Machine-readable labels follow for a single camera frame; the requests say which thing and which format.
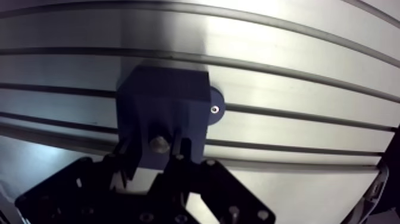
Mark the dark blue-grey block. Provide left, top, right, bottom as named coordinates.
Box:
left=116, top=66, right=226, bottom=170

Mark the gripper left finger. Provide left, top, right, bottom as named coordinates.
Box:
left=14, top=127, right=148, bottom=224

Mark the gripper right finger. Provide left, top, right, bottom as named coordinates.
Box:
left=149, top=129, right=276, bottom=224

